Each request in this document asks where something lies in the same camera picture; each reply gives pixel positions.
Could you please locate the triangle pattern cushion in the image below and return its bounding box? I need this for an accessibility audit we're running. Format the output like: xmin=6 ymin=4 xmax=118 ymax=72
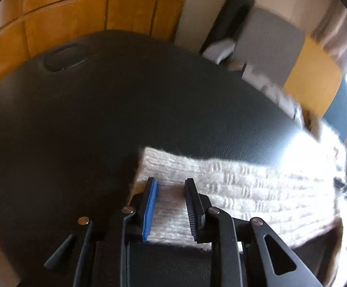
xmin=241 ymin=63 xmax=304 ymax=126

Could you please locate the beige patterned curtain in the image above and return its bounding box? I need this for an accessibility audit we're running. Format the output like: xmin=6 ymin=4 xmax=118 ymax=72
xmin=314 ymin=0 xmax=347 ymax=69

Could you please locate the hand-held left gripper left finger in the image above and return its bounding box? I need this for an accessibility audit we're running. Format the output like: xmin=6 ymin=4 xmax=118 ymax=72
xmin=43 ymin=177 xmax=159 ymax=287

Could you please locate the grey yellow blue sofa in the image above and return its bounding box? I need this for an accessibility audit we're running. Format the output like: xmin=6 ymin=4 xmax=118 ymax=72
xmin=202 ymin=9 xmax=347 ymax=142

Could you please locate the black rolled mat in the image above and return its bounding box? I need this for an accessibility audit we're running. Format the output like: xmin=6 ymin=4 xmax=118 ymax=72
xmin=200 ymin=0 xmax=256 ymax=54

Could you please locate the wooden panelled wardrobe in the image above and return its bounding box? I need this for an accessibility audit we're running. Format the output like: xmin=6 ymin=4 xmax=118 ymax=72
xmin=0 ymin=0 xmax=192 ymax=105

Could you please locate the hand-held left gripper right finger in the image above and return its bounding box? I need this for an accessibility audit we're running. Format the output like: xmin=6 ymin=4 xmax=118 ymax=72
xmin=184 ymin=178 xmax=323 ymax=287

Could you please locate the cream knitted scarf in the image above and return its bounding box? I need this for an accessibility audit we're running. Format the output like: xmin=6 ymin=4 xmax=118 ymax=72
xmin=130 ymin=120 xmax=347 ymax=250

